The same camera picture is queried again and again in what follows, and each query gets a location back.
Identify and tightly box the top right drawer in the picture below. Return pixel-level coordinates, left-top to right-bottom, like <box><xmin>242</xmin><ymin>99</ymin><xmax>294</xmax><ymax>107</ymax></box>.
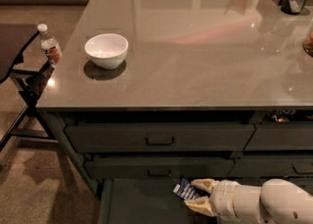
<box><xmin>244</xmin><ymin>121</ymin><xmax>313</xmax><ymax>152</ymax></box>

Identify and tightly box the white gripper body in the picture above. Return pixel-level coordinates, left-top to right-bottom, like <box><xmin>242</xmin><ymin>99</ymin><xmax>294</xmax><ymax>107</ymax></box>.
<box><xmin>209</xmin><ymin>180</ymin><xmax>239</xmax><ymax>222</ymax></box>

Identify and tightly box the top left drawer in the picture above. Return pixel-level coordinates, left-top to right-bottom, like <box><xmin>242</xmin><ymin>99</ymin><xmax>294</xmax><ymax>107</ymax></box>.
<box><xmin>65</xmin><ymin>122</ymin><xmax>254</xmax><ymax>153</ymax></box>

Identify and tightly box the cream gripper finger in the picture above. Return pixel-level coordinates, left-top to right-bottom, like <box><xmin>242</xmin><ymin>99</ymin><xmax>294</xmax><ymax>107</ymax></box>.
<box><xmin>184</xmin><ymin>197</ymin><xmax>216</xmax><ymax>217</ymax></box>
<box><xmin>191</xmin><ymin>178</ymin><xmax>219</xmax><ymax>194</ymax></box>

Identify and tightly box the open bottom left drawer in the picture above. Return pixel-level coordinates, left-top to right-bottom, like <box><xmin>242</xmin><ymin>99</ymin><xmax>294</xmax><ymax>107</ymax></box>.
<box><xmin>98</xmin><ymin>179</ymin><xmax>219</xmax><ymax>224</ymax></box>

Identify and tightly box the middle right drawer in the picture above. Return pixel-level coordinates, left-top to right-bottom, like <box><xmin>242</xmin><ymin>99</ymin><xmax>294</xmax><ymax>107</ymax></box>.
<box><xmin>229</xmin><ymin>156</ymin><xmax>313</xmax><ymax>178</ymax></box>

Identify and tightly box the blue rxbar blueberry wrapper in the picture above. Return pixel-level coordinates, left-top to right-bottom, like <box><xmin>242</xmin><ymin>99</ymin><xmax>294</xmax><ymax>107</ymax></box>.
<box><xmin>172</xmin><ymin>178</ymin><xmax>200</xmax><ymax>201</ymax></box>

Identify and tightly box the black chair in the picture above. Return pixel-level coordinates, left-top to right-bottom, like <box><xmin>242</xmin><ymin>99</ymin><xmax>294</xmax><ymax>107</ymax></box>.
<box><xmin>0</xmin><ymin>23</ymin><xmax>55</xmax><ymax>150</ymax></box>

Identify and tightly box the glass jar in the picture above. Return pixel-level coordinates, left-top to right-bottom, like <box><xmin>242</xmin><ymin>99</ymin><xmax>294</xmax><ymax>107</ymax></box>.
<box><xmin>302</xmin><ymin>20</ymin><xmax>313</xmax><ymax>57</ymax></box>

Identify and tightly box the bottom right drawer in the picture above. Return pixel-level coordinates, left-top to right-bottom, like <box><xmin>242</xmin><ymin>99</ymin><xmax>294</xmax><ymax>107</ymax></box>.
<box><xmin>230</xmin><ymin>177</ymin><xmax>313</xmax><ymax>195</ymax></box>

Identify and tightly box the clear plastic water bottle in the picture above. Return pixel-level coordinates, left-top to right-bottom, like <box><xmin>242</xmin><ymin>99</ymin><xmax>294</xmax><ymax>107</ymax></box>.
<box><xmin>37</xmin><ymin>23</ymin><xmax>63</xmax><ymax>67</ymax></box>

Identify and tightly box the middle left drawer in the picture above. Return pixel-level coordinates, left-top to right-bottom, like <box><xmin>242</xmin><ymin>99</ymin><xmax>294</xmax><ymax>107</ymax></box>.
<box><xmin>84</xmin><ymin>157</ymin><xmax>234</xmax><ymax>179</ymax></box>

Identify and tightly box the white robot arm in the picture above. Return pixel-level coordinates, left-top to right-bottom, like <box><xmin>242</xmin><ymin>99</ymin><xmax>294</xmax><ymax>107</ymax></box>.
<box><xmin>185</xmin><ymin>179</ymin><xmax>313</xmax><ymax>224</ymax></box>

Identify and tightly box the white ceramic bowl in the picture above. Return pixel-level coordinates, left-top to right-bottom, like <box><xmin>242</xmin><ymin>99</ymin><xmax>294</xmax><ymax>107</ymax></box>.
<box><xmin>84</xmin><ymin>33</ymin><xmax>129</xmax><ymax>69</ymax></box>

